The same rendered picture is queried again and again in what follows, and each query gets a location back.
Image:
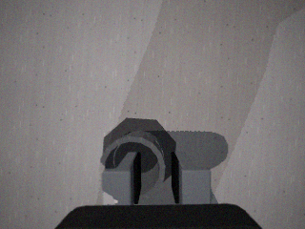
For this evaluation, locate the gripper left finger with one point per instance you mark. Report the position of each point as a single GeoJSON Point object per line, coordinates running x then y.
{"type": "Point", "coordinates": [122, 185]}

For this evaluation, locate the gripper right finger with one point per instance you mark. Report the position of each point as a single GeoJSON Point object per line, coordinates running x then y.
{"type": "Point", "coordinates": [190, 184]}

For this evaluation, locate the grey steel bushing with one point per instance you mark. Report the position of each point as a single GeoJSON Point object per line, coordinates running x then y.
{"type": "Point", "coordinates": [117, 157]}
{"type": "Point", "coordinates": [150, 186]}

